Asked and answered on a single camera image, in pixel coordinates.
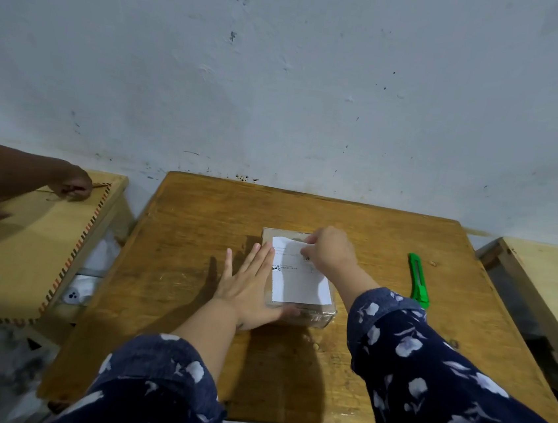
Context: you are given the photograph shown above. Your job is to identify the person's right hand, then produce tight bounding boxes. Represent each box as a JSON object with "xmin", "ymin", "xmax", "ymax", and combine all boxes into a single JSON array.
[{"xmin": 298, "ymin": 223, "xmax": 363, "ymax": 281}]

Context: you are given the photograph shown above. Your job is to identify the person's left hand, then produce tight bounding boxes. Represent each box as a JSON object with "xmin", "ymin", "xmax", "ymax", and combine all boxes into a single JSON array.
[{"xmin": 209, "ymin": 236, "xmax": 307, "ymax": 339}]

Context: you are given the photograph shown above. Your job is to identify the tape-wrapped cardboard box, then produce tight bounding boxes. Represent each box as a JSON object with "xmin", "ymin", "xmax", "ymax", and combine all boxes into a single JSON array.
[{"xmin": 252, "ymin": 226, "xmax": 346, "ymax": 331}]

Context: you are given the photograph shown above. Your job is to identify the white paper label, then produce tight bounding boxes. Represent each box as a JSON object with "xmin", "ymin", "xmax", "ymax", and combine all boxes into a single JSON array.
[{"xmin": 265, "ymin": 235, "xmax": 339, "ymax": 309}]

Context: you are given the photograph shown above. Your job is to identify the person's right forearm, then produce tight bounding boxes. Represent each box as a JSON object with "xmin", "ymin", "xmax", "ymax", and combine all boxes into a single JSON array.
[{"xmin": 319, "ymin": 262, "xmax": 558, "ymax": 423}]

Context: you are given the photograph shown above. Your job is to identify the person's left forearm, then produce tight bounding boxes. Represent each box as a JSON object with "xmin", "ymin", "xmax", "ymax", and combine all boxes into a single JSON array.
[{"xmin": 44, "ymin": 281, "xmax": 243, "ymax": 423}]

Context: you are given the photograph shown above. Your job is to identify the brown wooden table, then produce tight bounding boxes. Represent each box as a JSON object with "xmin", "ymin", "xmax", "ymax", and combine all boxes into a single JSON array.
[{"xmin": 35, "ymin": 159, "xmax": 558, "ymax": 423}]

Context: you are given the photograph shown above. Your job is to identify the green utility knife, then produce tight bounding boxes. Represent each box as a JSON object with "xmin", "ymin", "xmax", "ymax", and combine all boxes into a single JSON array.
[{"xmin": 402, "ymin": 252, "xmax": 435, "ymax": 310}]

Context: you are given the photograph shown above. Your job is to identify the white plastic bag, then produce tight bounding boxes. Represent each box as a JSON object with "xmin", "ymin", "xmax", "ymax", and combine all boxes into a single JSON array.
[{"xmin": 78, "ymin": 229, "xmax": 124, "ymax": 281}]

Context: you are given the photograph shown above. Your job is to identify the white power socket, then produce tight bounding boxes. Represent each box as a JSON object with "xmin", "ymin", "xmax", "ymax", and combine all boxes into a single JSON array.
[{"xmin": 61, "ymin": 273, "xmax": 100, "ymax": 308}]

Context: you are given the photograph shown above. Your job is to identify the thin brown stick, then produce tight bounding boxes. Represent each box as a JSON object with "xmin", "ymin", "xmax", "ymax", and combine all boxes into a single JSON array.
[{"xmin": 37, "ymin": 175, "xmax": 113, "ymax": 201}]

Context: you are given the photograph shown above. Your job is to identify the wooden table with patterned edge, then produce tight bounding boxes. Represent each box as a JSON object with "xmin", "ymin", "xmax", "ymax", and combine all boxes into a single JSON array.
[{"xmin": 0, "ymin": 161, "xmax": 131, "ymax": 342}]

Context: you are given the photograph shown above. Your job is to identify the plain light wooden table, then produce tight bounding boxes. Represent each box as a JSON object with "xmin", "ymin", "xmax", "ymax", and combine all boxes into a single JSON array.
[{"xmin": 461, "ymin": 233, "xmax": 558, "ymax": 398}]

